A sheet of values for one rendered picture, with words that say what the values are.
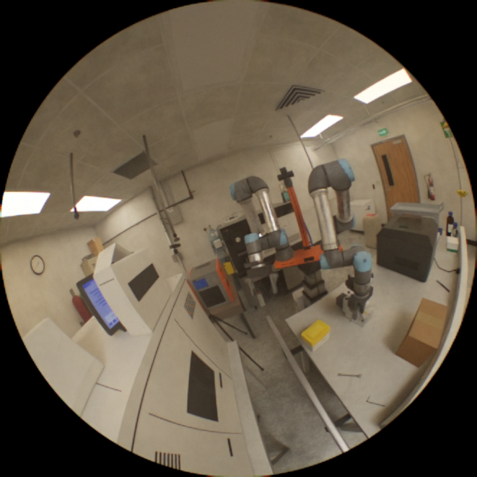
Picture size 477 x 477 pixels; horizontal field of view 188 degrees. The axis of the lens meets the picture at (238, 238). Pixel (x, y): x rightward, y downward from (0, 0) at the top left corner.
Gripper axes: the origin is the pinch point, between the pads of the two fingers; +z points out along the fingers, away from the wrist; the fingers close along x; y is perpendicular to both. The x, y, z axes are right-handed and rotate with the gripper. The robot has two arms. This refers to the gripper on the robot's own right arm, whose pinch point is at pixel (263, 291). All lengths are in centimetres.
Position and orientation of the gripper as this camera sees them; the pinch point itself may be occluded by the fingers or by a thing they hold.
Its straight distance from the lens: 79.6
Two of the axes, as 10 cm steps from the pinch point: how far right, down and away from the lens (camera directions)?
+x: -7.5, 3.0, 5.9
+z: 2.2, 9.5, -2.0
